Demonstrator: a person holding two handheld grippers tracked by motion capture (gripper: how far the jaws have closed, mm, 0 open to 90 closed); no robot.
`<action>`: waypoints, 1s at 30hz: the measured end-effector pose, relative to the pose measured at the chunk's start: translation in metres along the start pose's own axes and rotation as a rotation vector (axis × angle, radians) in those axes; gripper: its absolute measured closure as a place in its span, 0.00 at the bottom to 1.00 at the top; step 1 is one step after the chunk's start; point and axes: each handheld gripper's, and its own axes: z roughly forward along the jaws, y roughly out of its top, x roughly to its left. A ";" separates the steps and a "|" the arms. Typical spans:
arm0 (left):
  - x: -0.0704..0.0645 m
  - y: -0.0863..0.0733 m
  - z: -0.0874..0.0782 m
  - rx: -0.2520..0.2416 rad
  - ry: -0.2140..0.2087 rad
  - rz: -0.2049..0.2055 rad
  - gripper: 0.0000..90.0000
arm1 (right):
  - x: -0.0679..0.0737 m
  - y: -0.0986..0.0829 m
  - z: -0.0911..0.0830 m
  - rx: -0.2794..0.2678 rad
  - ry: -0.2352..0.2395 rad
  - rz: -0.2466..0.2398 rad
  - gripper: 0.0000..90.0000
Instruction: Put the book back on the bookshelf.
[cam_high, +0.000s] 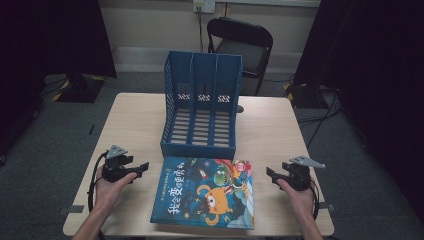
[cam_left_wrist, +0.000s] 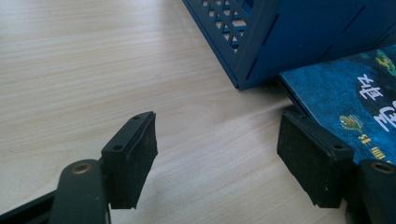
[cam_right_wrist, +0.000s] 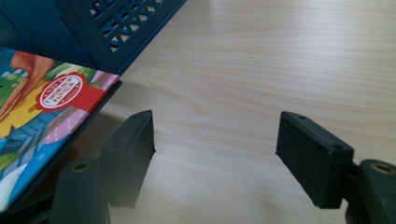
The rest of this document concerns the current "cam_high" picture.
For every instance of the white wall socket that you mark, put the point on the white wall socket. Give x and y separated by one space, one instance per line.
204 5

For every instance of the blue picture book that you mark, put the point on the blue picture book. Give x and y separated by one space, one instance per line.
200 193

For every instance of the person's right hand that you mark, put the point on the person's right hand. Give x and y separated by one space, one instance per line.
301 200

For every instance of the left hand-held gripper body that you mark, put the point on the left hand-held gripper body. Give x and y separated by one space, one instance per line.
115 168

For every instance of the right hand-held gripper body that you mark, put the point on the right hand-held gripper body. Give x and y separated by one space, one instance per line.
298 175

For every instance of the grey tape piece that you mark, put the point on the grey tape piece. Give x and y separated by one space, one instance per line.
75 209
326 206

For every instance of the person's left hand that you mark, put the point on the person's left hand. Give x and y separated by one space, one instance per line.
108 193

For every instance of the black stand base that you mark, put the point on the black stand base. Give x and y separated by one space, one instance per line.
80 90
305 96

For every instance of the small black floor strip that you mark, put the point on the small black floor strip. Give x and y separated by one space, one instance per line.
91 129

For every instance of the black curtain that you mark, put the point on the black curtain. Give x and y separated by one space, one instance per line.
50 36
373 66

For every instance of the small dark round object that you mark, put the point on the small dark round object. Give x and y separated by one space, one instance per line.
240 109

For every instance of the black folding chair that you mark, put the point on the black folding chair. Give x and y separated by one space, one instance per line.
246 36

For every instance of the blue plastic file rack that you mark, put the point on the blue plastic file rack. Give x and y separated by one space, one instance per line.
203 133

